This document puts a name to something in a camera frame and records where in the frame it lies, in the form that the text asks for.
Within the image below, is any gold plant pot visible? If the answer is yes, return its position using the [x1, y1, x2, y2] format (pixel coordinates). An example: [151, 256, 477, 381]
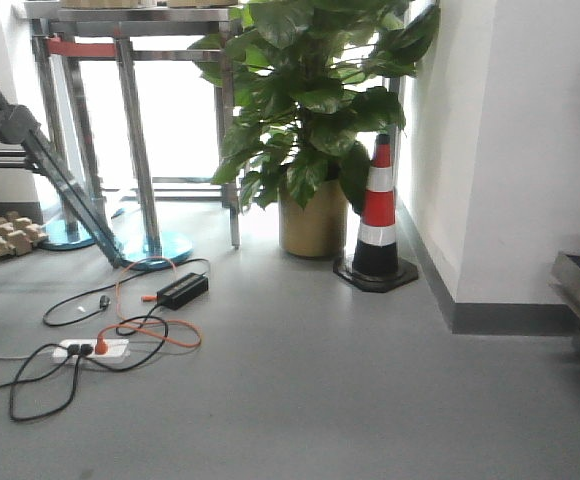
[279, 180, 348, 258]

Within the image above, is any orange white traffic cone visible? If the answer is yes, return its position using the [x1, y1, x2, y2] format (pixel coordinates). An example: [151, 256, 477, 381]
[333, 134, 418, 293]

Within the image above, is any black power adapter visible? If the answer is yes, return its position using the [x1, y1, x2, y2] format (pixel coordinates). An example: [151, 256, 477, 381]
[156, 273, 209, 310]

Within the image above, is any blue round stanchion base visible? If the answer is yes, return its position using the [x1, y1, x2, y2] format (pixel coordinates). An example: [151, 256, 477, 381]
[120, 231, 193, 271]

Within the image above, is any green potted plant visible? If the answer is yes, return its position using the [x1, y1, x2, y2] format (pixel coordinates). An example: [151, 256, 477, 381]
[212, 1, 441, 212]

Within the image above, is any white power strip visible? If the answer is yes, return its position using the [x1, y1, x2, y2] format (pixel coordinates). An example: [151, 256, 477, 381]
[52, 339, 130, 365]

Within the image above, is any cardboard egg tray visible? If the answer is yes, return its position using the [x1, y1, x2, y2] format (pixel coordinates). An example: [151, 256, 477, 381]
[0, 211, 49, 258]

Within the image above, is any red barrier belt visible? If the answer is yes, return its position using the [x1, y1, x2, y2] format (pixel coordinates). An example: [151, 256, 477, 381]
[45, 37, 116, 59]

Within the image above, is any orange cable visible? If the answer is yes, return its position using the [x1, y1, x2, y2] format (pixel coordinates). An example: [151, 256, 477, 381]
[94, 255, 204, 356]

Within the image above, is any stainless steel table frame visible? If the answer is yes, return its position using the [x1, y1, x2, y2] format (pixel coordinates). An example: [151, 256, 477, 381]
[23, 1, 239, 240]

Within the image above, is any black floor cable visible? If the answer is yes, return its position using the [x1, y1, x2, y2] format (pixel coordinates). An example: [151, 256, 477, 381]
[0, 257, 212, 423]

